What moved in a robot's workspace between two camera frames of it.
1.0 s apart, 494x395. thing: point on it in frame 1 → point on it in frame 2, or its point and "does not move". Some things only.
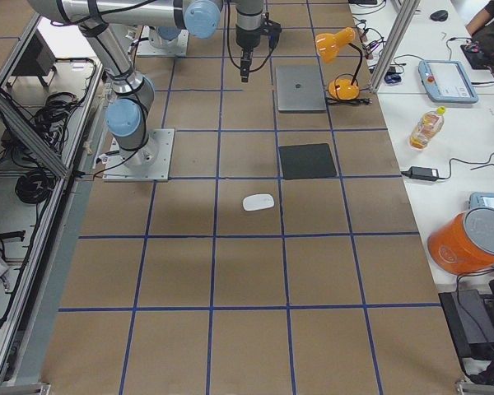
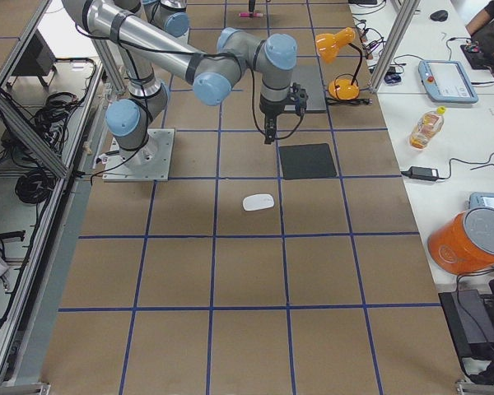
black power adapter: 420,173 does not move
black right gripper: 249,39 → 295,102
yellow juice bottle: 428,125 does not move
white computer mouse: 258,202 does not move
